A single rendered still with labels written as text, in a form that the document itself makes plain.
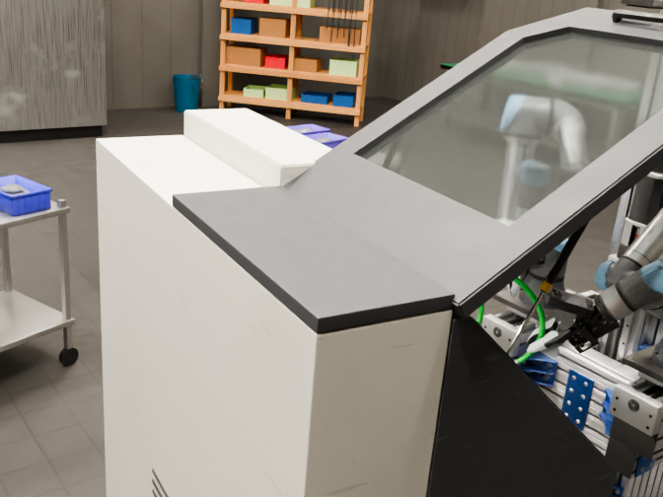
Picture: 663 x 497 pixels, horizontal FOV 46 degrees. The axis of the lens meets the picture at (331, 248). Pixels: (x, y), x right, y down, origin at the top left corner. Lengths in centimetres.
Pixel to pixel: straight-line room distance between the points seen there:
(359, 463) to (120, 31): 933
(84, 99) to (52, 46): 63
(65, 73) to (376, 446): 762
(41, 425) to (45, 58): 551
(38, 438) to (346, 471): 240
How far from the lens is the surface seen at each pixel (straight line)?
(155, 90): 1077
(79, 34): 878
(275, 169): 197
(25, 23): 861
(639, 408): 230
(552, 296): 186
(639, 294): 186
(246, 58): 1058
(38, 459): 357
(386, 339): 134
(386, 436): 146
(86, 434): 368
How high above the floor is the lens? 204
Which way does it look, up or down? 20 degrees down
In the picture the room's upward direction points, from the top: 5 degrees clockwise
